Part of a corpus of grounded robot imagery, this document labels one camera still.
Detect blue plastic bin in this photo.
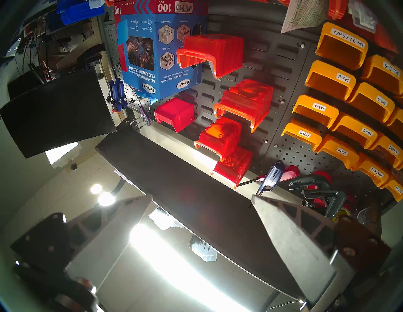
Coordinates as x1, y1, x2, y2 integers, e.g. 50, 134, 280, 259
57, 0, 83, 14
61, 3, 106, 25

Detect yellow bin labelled M4 HEX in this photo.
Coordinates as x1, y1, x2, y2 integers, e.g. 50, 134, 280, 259
316, 22, 369, 70

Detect black pegboard tool wall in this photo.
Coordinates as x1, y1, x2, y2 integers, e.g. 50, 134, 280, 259
101, 13, 403, 220

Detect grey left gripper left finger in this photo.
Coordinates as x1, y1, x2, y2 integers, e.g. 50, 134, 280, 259
10, 195, 153, 293

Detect red plastic wall bin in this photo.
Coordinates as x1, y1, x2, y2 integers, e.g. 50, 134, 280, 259
194, 117, 243, 161
210, 146, 253, 188
214, 79, 274, 132

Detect blue handled pliers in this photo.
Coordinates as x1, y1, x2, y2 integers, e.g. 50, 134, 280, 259
108, 78, 127, 113

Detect yellow bin labelled M3-8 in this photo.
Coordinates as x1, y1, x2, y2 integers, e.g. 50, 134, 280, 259
346, 82, 395, 123

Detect yellow bin labelled M3X8 BAD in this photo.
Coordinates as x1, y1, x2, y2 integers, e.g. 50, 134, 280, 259
351, 153, 392, 187

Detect square ceiling light panel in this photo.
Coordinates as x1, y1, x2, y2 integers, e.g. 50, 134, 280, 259
45, 142, 80, 165

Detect long ceiling light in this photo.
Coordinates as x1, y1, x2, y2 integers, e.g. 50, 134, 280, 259
129, 223, 251, 312

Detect black overhead shelf panel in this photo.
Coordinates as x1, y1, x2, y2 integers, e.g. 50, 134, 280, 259
95, 121, 303, 302

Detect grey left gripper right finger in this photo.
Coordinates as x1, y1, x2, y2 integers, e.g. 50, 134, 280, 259
251, 195, 391, 308

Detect yellow labelled parts bin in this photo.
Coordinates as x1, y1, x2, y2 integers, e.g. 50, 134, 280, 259
386, 107, 403, 139
381, 178, 403, 202

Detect small round ceiling light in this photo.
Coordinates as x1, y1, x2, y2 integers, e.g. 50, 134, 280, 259
98, 192, 116, 207

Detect blue cleaning cloths box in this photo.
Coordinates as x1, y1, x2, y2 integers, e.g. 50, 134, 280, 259
114, 0, 209, 100

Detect clear plastic bag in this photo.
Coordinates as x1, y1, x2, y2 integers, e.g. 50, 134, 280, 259
189, 234, 218, 262

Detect yellow bin labelled M3-4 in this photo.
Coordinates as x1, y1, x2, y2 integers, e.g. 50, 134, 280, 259
292, 95, 339, 129

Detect yellow bin labelled M3-6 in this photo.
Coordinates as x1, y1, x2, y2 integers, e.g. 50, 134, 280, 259
305, 60, 356, 100

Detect crimson plastic wall bin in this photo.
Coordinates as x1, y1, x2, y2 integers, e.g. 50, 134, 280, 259
154, 97, 196, 132

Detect red handled tool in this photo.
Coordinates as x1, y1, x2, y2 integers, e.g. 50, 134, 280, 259
238, 165, 300, 188

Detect grey metal clamp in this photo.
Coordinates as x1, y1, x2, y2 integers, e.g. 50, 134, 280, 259
288, 175, 347, 219

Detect red wall bin with bag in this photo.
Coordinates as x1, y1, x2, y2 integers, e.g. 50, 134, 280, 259
176, 34, 244, 79

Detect yellow bin labelled M2.5-5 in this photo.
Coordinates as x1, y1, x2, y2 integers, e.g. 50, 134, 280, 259
360, 55, 403, 95

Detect blue microfiber cloth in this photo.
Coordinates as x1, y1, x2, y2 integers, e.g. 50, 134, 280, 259
138, 91, 162, 106

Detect red tape dispenser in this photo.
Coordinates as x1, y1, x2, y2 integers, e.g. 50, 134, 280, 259
304, 171, 332, 208

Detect yellow bin labelled M4X6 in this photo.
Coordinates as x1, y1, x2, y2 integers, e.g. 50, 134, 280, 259
368, 134, 403, 169

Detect yellow bin labelled M4-6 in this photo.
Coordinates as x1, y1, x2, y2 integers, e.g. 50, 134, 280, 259
331, 114, 378, 149

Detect yellow bin labelled M3X6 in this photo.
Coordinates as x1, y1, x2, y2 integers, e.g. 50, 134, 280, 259
281, 120, 322, 151

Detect black monitor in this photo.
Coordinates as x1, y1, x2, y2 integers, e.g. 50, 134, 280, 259
0, 68, 117, 159

